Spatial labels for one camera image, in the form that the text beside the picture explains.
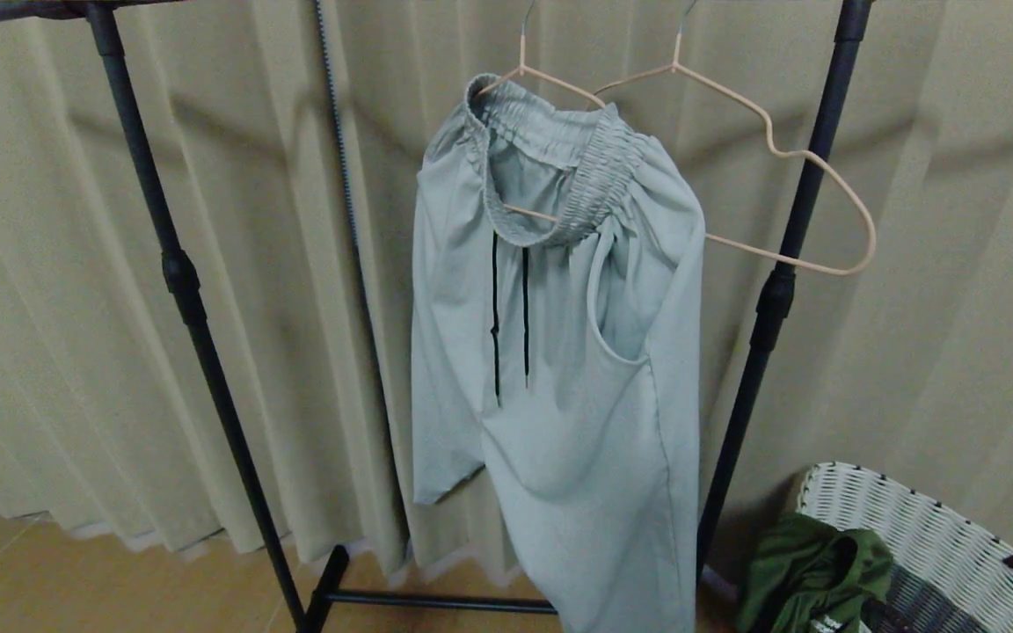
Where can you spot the white laundry basket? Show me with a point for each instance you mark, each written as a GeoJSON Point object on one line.
{"type": "Point", "coordinates": [929, 527]}

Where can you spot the beige curtain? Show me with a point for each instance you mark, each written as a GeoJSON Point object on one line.
{"type": "Point", "coordinates": [955, 264]}

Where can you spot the green long-sleeved shirt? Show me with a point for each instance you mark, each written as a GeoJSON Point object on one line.
{"type": "Point", "coordinates": [797, 571]}

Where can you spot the pale grey shorts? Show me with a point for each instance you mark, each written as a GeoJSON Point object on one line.
{"type": "Point", "coordinates": [559, 422]}

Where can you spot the pink clothes hanger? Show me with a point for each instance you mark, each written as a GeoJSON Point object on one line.
{"type": "Point", "coordinates": [676, 54]}
{"type": "Point", "coordinates": [522, 53]}

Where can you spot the black clothes rack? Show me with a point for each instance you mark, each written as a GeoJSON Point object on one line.
{"type": "Point", "coordinates": [185, 281]}

